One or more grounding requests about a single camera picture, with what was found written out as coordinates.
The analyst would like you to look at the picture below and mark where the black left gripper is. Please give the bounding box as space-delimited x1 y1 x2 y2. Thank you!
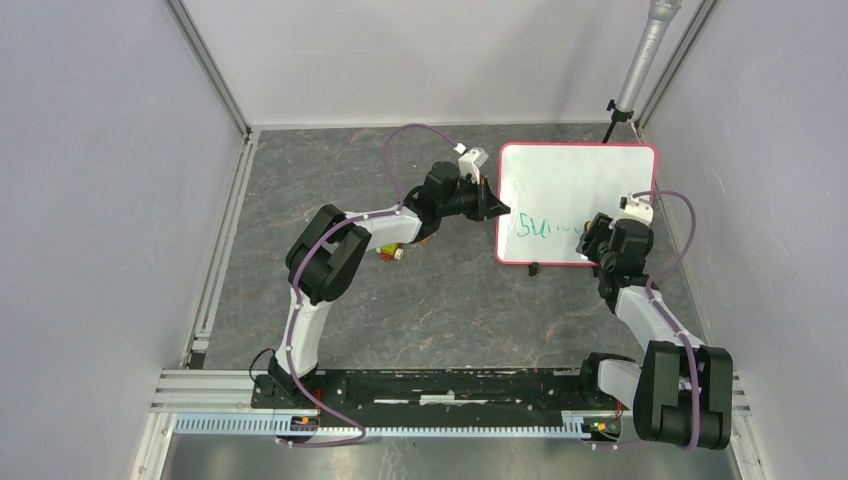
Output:
437 174 507 223

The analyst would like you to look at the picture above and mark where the pink framed whiteboard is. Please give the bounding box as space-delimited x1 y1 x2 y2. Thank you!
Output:
495 142 658 266

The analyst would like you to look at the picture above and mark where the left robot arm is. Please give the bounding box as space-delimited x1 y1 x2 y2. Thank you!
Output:
268 161 511 408

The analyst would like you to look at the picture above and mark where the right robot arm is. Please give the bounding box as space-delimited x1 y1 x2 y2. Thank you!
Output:
576 213 733 450

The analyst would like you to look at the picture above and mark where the red yellow toy block car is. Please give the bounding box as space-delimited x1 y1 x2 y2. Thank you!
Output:
376 243 404 262

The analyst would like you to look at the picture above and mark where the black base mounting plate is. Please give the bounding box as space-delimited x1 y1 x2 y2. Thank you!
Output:
251 366 638 433

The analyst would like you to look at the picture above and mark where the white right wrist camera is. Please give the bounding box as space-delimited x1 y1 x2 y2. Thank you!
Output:
616 196 654 226

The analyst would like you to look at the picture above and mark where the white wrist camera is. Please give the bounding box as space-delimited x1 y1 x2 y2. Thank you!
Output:
458 147 489 185
616 196 654 226

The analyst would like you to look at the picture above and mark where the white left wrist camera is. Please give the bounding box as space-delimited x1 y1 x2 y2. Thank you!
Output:
458 147 489 185

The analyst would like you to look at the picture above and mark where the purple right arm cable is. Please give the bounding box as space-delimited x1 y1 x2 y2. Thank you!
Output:
582 190 704 453

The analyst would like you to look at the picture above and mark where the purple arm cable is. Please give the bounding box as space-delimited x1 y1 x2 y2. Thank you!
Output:
274 124 465 450
582 190 704 453

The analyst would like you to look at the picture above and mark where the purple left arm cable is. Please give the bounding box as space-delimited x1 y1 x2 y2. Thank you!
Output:
274 124 465 450

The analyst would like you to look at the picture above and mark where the white slotted cable duct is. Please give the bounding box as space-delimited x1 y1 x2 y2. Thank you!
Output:
173 413 621 440

